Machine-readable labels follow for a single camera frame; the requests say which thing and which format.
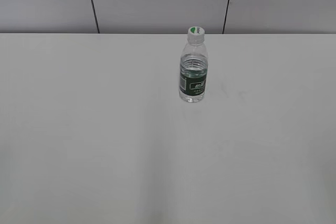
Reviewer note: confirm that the white green bottle cap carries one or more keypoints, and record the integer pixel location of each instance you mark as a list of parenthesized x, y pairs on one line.
[(196, 35)]

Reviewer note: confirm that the clear water bottle green label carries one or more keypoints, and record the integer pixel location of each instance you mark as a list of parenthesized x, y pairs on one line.
[(193, 69)]

